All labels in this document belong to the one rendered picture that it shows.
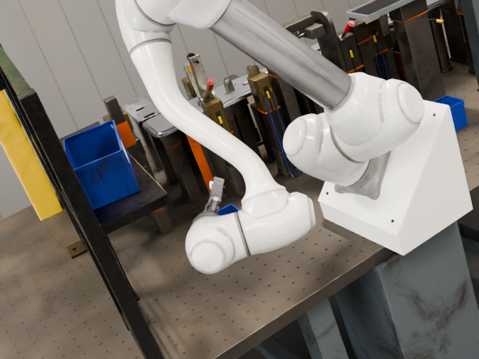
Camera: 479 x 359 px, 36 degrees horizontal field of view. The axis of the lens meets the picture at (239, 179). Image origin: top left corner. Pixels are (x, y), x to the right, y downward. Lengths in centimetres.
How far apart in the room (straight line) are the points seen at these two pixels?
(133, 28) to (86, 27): 262
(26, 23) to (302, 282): 264
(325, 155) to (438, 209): 34
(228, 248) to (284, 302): 46
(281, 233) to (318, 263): 51
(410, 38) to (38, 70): 234
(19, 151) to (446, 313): 169
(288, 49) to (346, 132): 27
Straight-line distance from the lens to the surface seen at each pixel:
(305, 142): 193
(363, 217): 208
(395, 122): 181
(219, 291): 212
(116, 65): 441
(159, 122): 264
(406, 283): 215
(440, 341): 233
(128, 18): 173
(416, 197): 199
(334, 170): 198
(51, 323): 236
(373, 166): 205
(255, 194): 160
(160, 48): 172
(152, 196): 201
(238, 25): 168
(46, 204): 308
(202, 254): 155
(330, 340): 213
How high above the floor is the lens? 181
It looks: 24 degrees down
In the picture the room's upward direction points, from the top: 20 degrees counter-clockwise
